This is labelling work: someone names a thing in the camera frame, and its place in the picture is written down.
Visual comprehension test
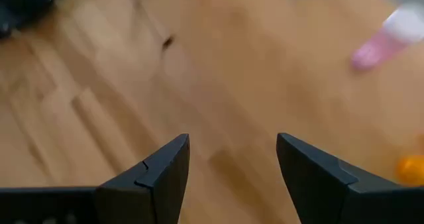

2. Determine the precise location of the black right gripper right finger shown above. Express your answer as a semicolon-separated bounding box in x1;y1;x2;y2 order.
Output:
276;133;424;224

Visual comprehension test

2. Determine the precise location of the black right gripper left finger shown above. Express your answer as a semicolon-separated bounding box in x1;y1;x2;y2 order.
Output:
95;133;190;224

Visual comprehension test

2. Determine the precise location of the orange pill bottle white cap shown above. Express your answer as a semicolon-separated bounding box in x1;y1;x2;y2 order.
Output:
396;154;424;187

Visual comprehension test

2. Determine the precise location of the pink pill bottle white cap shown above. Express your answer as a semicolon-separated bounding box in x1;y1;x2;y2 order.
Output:
350;3;424;73

